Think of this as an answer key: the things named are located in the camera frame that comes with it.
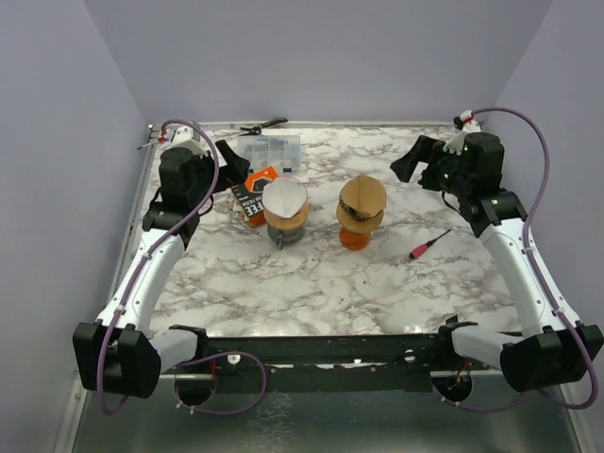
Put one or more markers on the black pliers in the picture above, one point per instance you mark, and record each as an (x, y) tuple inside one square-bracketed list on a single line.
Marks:
[(257, 129)]

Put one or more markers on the white paper coffee filter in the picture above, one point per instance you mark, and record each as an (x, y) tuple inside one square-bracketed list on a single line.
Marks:
[(283, 196)]

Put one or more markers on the orange glass carafe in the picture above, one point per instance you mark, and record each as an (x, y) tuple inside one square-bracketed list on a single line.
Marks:
[(354, 241)]

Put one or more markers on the pink handled tool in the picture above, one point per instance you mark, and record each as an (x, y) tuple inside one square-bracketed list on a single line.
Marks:
[(421, 249)]

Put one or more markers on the grey glass dripper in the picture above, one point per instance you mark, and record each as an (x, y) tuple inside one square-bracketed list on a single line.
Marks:
[(351, 213)]

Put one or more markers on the orange coffee filter box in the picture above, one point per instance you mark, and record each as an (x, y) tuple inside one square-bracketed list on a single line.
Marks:
[(246, 197)]

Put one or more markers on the brown paper coffee filter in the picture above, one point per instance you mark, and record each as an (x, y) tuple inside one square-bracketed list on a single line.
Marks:
[(364, 193)]

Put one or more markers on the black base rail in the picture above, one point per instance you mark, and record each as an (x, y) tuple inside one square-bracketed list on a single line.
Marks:
[(322, 364)]

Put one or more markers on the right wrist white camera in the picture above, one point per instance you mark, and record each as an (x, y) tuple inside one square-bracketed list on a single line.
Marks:
[(466, 124)]

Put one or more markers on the red blue screwdriver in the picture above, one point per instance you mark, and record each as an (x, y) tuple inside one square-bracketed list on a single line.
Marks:
[(161, 138)]

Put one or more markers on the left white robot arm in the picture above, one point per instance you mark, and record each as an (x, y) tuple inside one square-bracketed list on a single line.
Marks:
[(115, 353)]

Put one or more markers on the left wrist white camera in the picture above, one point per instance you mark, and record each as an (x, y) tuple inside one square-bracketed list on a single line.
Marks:
[(187, 138)]

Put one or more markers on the clear plastic screw organizer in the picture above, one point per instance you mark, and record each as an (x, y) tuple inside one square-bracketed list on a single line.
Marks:
[(282, 152)]

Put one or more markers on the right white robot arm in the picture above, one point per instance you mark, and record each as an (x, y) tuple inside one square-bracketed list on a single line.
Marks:
[(555, 346)]

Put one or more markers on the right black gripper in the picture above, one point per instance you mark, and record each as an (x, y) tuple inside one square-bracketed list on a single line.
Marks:
[(426, 163)]

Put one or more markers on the wrist white camera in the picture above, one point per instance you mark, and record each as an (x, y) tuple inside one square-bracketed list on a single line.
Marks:
[(466, 124), (187, 138)]

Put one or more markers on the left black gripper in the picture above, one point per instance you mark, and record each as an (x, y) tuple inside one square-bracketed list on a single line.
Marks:
[(223, 166)]

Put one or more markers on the pink plastic dripper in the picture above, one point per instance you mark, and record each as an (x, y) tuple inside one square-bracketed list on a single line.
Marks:
[(304, 198)]

